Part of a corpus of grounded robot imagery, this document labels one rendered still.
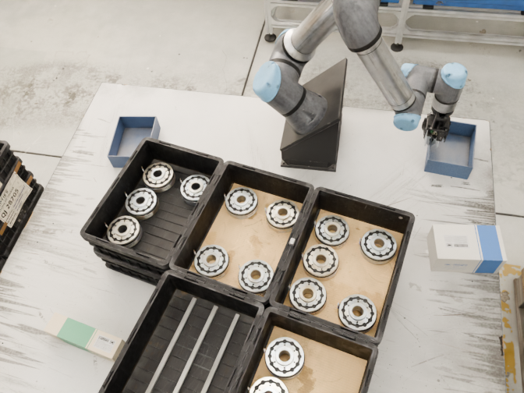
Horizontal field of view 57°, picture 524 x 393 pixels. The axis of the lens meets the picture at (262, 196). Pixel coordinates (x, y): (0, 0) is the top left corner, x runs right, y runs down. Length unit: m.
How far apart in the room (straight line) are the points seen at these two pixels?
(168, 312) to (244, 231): 0.33
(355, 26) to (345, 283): 0.69
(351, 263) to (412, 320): 0.26
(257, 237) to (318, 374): 0.44
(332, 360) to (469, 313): 0.47
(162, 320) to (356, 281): 0.56
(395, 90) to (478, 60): 2.00
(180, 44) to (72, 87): 0.77
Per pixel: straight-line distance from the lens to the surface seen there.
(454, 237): 1.60
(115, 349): 1.52
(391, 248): 1.46
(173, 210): 1.59
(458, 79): 1.57
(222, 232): 1.51
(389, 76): 1.39
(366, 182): 1.77
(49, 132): 3.22
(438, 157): 1.88
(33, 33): 4.00
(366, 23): 1.27
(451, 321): 1.58
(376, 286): 1.43
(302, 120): 1.61
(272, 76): 1.55
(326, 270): 1.41
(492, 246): 1.62
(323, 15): 1.46
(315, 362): 1.35
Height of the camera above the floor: 2.14
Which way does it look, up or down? 57 degrees down
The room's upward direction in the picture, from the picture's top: 7 degrees counter-clockwise
